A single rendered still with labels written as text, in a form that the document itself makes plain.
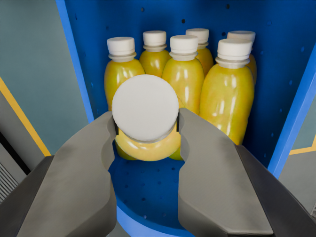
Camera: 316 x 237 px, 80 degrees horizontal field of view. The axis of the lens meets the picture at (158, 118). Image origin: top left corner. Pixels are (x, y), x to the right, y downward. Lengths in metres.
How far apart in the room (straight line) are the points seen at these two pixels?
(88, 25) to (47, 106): 1.44
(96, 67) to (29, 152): 1.83
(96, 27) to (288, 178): 2.49
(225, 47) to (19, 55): 1.49
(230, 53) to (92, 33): 0.19
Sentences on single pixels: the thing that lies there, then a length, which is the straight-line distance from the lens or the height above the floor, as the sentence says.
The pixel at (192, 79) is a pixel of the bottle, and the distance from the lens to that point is 0.28.
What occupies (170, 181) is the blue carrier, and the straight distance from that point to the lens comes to 0.38.
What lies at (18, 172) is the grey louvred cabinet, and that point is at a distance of 2.09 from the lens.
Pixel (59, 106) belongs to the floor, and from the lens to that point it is 1.68.
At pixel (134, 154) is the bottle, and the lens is 0.16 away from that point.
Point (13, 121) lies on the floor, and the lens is 1.93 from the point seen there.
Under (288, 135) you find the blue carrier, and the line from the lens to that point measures 0.21.
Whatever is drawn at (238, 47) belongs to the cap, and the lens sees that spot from 0.25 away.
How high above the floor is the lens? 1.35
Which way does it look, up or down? 58 degrees down
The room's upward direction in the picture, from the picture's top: 175 degrees clockwise
